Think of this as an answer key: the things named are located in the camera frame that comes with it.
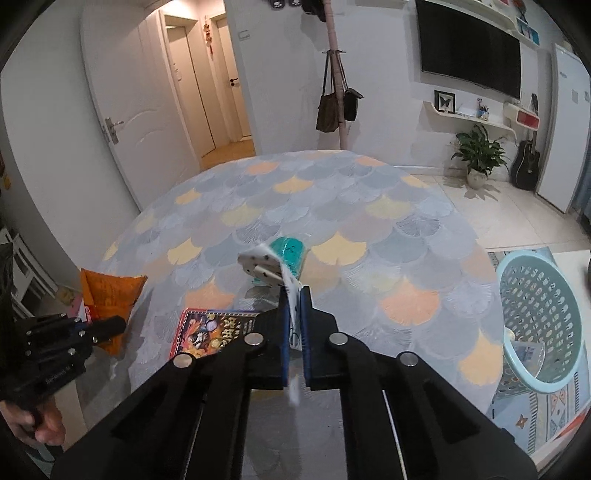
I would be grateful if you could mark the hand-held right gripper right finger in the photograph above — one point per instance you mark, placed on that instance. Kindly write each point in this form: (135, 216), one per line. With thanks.
(305, 323)

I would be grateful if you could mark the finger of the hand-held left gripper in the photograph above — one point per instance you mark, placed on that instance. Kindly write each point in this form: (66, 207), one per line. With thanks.
(108, 328)

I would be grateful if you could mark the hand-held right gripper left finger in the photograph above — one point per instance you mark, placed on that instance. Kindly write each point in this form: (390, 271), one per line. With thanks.
(285, 323)

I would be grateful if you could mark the orange panda snack packet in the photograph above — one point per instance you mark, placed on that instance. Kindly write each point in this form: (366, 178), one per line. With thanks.
(111, 295)

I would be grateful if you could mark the teal snack packet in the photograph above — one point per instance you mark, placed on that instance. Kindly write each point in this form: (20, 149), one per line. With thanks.
(261, 265)

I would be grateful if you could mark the colourful red-bordered snack packet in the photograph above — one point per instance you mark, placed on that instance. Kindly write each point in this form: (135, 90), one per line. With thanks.
(207, 332)

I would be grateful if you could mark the teal plastic basket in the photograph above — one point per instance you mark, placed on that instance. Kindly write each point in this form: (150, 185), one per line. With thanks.
(545, 295)

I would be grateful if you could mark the black shoulder bag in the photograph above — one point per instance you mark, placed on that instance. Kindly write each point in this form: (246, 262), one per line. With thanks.
(351, 106)

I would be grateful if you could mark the person's left hand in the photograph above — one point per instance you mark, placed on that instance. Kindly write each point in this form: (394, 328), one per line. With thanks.
(41, 429)

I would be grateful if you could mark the white wooden chair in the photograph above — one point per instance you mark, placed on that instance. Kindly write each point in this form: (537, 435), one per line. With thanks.
(27, 272)

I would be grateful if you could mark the brown tote bag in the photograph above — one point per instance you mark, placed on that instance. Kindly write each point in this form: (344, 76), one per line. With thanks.
(327, 115)

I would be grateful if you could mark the white room door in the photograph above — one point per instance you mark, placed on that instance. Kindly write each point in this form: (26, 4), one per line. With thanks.
(138, 115)

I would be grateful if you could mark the pink wooden coat rack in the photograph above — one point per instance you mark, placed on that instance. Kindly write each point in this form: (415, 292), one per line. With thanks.
(339, 92)

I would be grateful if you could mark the potted green plant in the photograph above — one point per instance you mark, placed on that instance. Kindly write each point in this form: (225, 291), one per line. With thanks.
(480, 147)

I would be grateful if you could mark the plain hallway door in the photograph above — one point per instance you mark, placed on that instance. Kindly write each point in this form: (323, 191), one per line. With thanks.
(191, 92)

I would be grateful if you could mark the framed butterfly picture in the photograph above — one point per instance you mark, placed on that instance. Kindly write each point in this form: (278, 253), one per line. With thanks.
(445, 101)

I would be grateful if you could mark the low curved white shelf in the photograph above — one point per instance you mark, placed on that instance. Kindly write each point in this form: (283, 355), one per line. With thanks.
(475, 121)

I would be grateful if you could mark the black acoustic guitar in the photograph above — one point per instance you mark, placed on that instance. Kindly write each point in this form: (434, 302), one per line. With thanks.
(526, 168)

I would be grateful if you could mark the pen holder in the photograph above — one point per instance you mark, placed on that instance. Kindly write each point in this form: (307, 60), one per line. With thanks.
(483, 110)

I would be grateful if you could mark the red hanging ornament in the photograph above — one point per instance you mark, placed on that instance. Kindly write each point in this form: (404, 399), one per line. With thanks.
(208, 34)

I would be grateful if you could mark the white and red drawer box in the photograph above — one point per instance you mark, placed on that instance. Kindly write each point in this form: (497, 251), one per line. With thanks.
(526, 120)

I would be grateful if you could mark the black cap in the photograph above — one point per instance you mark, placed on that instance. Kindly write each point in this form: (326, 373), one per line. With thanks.
(314, 9)

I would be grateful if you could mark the black flat television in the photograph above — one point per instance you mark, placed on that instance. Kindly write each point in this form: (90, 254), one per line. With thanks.
(466, 46)

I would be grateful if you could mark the white refrigerator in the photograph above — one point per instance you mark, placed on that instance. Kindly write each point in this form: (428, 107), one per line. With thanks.
(563, 129)

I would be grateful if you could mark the round red fan ornament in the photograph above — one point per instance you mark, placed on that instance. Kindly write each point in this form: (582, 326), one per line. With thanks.
(519, 4)

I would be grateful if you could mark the panda wall clock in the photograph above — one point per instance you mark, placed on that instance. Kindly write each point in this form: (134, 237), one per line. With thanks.
(277, 2)

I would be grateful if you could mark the curved white wall shelf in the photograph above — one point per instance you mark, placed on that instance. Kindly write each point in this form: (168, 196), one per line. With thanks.
(503, 16)

